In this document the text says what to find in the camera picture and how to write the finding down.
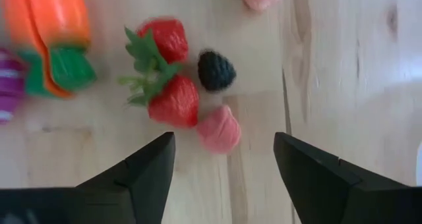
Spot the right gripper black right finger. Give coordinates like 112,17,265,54
273,132,422,224

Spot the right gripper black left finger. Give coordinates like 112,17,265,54
0,132,176,224

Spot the red toy strawberry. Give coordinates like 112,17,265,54
117,72,200,130
124,16,190,74

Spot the purple striped toy fruit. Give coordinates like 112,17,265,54
0,47,29,125

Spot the orange toy carrot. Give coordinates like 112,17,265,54
2,0,98,100

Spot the black toy blackberry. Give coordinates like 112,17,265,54
197,49,237,94

